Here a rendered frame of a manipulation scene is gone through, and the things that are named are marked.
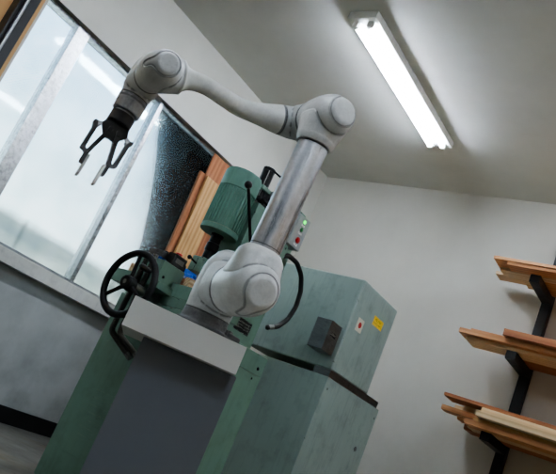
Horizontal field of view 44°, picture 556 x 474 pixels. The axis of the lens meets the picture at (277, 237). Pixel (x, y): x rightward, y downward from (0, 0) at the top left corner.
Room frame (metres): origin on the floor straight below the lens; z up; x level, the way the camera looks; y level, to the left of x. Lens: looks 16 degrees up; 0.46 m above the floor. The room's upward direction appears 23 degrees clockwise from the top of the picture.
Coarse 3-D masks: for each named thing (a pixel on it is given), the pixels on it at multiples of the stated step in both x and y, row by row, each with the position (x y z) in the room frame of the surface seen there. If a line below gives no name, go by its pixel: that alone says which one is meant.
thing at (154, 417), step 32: (160, 352) 2.08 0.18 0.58; (128, 384) 2.08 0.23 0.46; (160, 384) 2.09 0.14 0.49; (192, 384) 2.10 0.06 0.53; (224, 384) 2.11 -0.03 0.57; (128, 416) 2.08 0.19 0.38; (160, 416) 2.09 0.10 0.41; (192, 416) 2.10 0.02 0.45; (96, 448) 2.08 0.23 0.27; (128, 448) 2.09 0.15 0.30; (160, 448) 2.10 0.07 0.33; (192, 448) 2.11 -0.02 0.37
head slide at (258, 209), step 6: (258, 204) 3.03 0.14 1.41; (252, 210) 3.04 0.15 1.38; (258, 210) 3.04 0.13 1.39; (264, 210) 3.07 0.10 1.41; (252, 216) 3.03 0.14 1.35; (258, 216) 3.05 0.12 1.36; (246, 222) 3.04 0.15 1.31; (252, 222) 3.04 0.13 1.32; (258, 222) 3.07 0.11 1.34; (246, 228) 3.03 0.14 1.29; (252, 228) 3.05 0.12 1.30; (240, 234) 3.04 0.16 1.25; (246, 234) 3.04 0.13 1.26; (252, 234) 3.06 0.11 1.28; (240, 240) 3.03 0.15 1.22; (246, 240) 3.05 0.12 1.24; (222, 246) 3.09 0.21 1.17; (228, 246) 3.07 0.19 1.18; (234, 246) 3.04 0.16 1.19
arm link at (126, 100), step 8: (120, 96) 1.94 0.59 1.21; (128, 96) 1.93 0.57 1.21; (136, 96) 1.94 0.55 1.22; (112, 104) 1.97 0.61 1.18; (120, 104) 1.93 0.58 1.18; (128, 104) 1.93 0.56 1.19; (136, 104) 1.94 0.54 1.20; (144, 104) 1.96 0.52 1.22; (128, 112) 1.95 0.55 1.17; (136, 112) 1.95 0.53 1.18; (136, 120) 1.99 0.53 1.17
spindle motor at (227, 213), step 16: (224, 176) 2.97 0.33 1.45; (240, 176) 2.92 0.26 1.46; (256, 176) 2.94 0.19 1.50; (224, 192) 2.94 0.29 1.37; (240, 192) 2.93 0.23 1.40; (256, 192) 2.97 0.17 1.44; (224, 208) 2.92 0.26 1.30; (240, 208) 2.94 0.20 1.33; (208, 224) 2.93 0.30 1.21; (224, 224) 2.92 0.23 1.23; (240, 224) 2.96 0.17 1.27; (224, 240) 3.04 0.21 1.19
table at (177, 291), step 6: (120, 270) 3.06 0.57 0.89; (126, 270) 3.04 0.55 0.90; (114, 276) 3.08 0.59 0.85; (120, 276) 3.05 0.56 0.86; (138, 282) 2.84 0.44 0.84; (156, 288) 2.78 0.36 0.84; (162, 288) 2.79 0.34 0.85; (168, 288) 2.82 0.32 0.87; (174, 288) 2.84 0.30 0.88; (180, 288) 2.82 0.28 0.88; (186, 288) 2.80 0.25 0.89; (168, 294) 2.83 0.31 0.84; (174, 294) 2.83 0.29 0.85; (180, 294) 2.81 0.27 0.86; (186, 294) 2.79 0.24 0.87; (186, 300) 2.78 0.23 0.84; (234, 318) 2.84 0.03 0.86; (234, 324) 2.86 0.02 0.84
